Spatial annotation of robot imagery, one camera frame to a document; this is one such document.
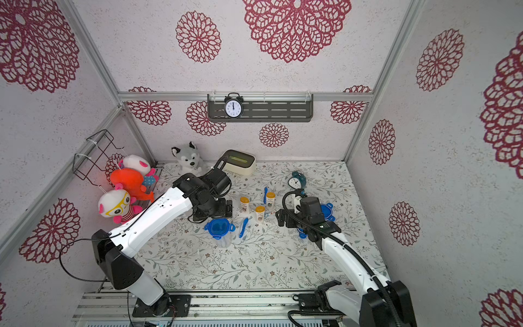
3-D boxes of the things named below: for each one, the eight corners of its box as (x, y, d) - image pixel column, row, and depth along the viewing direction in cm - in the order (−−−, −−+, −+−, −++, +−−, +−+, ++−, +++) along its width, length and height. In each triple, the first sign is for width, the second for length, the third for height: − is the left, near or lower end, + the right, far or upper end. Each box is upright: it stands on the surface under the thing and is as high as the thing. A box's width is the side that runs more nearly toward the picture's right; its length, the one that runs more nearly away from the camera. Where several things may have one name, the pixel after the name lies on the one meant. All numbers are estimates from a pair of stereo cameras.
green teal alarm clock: (288, 185, 113) (289, 174, 106) (293, 180, 115) (295, 169, 108) (298, 193, 109) (301, 182, 102) (304, 187, 111) (307, 177, 105)
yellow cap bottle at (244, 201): (241, 215, 100) (239, 202, 91) (241, 208, 102) (240, 196, 94) (249, 215, 100) (247, 202, 91) (249, 208, 102) (248, 196, 94)
